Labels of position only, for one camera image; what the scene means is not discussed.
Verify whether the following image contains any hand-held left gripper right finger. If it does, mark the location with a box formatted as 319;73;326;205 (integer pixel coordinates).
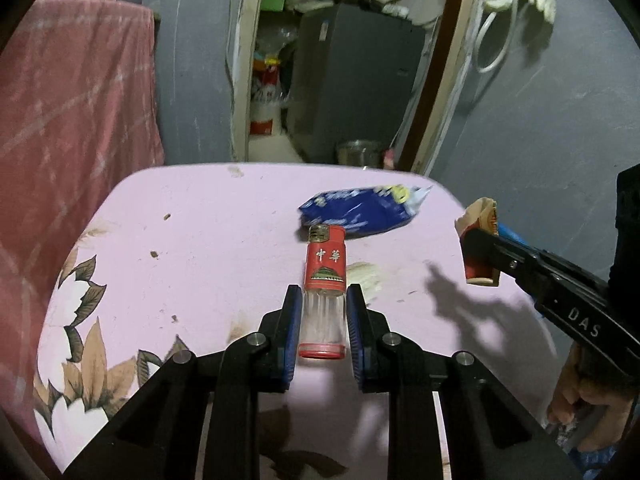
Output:
347;284;584;480

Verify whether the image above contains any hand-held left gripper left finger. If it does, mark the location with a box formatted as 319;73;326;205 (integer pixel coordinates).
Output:
62;284;303;480

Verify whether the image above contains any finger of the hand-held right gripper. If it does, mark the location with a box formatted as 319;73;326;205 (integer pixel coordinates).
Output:
460;227;609;307

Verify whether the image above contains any blue plastic bin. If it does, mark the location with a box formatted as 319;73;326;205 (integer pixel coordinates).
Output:
497;224;529;254

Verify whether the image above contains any red cardboard pack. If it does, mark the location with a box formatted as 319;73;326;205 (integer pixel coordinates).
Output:
454;197;501;288

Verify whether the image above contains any red clear lighter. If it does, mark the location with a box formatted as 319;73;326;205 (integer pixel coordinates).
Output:
297;225;347;360

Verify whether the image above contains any person's right forearm blue sleeve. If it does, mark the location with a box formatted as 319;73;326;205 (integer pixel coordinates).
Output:
570;446;618;478

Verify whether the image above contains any person's right hand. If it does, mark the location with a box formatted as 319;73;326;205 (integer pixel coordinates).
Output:
546;344;637;454

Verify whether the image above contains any blue snack wrapper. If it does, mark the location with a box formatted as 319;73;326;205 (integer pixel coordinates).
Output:
298;183;434;235

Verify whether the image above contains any steel pot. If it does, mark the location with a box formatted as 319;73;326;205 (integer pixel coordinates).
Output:
335;139;389;169

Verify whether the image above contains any grey refrigerator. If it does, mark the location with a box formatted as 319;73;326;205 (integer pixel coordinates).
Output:
287;3;427;164

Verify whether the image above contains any red label plastic bottle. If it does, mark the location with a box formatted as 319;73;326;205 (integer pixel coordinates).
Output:
248;57;284;137

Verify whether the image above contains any red checked cloth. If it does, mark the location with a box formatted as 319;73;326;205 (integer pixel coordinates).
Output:
0;0;167;461

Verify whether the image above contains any wooden door frame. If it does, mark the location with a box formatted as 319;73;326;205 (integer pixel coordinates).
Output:
227;0;484;177

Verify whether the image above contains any white hose loop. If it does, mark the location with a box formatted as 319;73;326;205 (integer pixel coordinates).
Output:
472;0;519;74

